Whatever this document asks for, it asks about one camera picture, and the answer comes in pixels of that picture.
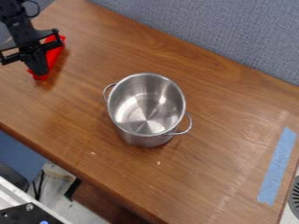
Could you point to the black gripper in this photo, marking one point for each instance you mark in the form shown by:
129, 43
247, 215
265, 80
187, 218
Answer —
25, 47

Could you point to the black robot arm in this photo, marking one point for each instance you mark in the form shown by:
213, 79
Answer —
12, 8

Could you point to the stainless steel pot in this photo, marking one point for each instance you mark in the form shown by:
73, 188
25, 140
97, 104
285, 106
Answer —
147, 109

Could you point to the red rectangular block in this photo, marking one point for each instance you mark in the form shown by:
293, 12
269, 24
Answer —
51, 55

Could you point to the black round chair base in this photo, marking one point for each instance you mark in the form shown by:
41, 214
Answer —
12, 176

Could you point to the black device bottom left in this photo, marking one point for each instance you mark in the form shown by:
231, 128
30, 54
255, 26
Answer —
26, 214

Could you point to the blue tape strip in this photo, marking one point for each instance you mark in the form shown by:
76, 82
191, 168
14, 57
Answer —
276, 168

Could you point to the dark fan grille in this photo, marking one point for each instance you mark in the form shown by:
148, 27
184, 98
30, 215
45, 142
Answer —
293, 197

